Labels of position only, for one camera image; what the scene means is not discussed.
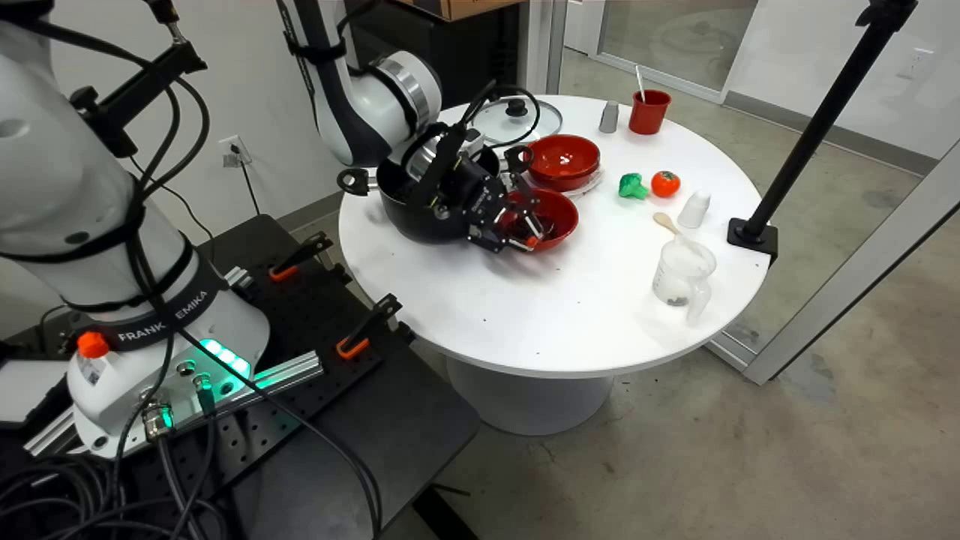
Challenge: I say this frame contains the black orange clamp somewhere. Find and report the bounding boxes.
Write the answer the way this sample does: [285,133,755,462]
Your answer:
[267,232,334,283]
[335,293,402,364]

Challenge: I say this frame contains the grey salt shaker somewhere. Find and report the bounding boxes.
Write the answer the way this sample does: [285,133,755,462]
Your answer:
[597,101,619,134]

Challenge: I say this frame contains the black orange clamp upper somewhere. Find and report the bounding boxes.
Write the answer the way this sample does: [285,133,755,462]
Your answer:
[267,232,334,283]

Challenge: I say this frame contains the green toy piece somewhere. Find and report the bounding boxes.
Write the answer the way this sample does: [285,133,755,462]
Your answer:
[619,174,647,202]

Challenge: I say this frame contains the small white plastic cup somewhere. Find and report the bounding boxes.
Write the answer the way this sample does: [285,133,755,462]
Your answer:
[677,192,712,232]

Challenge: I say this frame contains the black orange clamp lower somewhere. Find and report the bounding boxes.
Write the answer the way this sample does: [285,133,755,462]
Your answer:
[335,293,402,364]

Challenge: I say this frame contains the red bowl with beans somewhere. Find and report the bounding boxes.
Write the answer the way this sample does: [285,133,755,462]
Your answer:
[499,188,579,251]

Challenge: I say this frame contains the empty red bowl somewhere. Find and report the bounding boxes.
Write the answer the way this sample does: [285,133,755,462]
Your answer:
[528,134,600,192]

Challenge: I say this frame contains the orange toy tomato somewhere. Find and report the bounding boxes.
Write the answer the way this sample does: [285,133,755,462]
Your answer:
[650,171,680,198]

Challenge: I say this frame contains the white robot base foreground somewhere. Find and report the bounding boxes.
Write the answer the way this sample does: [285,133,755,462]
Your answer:
[0,0,269,460]

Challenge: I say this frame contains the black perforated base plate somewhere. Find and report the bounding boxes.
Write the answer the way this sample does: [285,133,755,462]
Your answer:
[0,214,481,540]

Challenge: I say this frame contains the white round table pedestal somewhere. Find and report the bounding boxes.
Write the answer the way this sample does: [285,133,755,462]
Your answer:
[446,364,611,434]

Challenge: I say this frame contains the red cup with straw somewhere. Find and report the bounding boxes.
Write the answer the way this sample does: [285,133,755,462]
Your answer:
[631,69,671,134]

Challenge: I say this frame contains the black camera stand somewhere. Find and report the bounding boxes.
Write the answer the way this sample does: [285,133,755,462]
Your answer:
[726,0,917,259]

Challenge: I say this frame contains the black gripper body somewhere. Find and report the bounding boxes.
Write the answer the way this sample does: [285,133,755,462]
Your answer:
[399,123,507,239]

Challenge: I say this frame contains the small wooden spoon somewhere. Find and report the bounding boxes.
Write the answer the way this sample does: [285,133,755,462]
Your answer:
[653,214,680,236]

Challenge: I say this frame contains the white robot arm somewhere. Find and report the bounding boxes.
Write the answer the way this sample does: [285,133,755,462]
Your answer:
[276,0,552,251]

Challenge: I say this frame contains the black cooking pot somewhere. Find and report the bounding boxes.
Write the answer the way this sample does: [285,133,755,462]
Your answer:
[335,123,507,242]

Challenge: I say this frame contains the wall power outlet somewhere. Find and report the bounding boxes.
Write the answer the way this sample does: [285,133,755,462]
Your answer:
[219,134,252,169]

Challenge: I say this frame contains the clear plastic measuring cup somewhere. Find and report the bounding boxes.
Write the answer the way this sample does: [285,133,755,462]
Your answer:
[650,236,718,324]

